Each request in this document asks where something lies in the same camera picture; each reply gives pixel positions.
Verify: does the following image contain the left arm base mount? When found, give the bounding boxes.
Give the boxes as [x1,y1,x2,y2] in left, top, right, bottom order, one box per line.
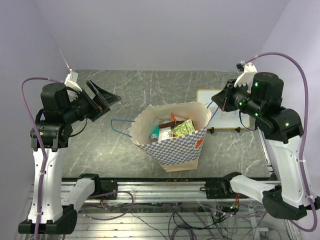
[96,178,118,200]

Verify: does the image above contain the white whiteboard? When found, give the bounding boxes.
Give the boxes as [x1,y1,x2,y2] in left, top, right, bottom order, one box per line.
[196,89,251,130]

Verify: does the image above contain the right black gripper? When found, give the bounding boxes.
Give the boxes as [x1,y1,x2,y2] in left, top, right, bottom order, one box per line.
[212,78,264,119]

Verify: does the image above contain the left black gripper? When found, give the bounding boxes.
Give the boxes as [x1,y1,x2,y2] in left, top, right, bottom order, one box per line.
[63,79,121,123]

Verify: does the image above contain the aluminium rail frame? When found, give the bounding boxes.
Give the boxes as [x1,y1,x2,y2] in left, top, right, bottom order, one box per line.
[22,139,301,240]

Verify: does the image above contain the checkered paper bag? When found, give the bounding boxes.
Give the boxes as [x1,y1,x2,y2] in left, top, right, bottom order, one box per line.
[126,102,213,172]

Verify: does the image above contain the teal snack packet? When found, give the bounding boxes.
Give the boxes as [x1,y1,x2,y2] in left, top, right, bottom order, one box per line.
[149,125,160,140]

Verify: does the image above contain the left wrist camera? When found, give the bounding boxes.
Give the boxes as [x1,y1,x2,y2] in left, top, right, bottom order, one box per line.
[64,70,82,92]

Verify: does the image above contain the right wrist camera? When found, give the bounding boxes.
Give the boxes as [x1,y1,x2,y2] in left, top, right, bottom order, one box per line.
[234,61,258,87]

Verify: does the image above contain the green snack packet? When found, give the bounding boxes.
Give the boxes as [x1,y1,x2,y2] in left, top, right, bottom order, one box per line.
[171,119,196,137]

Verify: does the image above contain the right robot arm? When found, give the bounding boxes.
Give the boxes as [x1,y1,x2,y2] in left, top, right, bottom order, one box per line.
[211,72,320,221]

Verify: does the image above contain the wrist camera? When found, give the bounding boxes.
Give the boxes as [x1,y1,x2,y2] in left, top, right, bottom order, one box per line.
[64,70,82,92]
[234,61,258,87]

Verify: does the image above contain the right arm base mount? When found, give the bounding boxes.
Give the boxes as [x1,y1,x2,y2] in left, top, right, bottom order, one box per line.
[199,180,229,200]

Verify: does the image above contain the white labelled snack packet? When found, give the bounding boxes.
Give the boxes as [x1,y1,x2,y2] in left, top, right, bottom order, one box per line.
[158,127,174,142]

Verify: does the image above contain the loose wires under table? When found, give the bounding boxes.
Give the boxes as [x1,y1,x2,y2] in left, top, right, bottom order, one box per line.
[82,191,271,240]

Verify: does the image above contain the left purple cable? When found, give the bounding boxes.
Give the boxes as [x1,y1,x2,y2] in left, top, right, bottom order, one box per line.
[20,77,66,240]

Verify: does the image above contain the brown snack bag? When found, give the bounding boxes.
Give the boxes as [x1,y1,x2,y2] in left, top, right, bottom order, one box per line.
[158,120,185,129]

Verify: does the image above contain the orange snack packet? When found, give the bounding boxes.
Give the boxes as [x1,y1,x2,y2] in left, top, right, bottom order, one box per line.
[170,113,177,122]

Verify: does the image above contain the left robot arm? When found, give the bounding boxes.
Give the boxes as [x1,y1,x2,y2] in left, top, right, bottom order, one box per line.
[18,79,121,238]

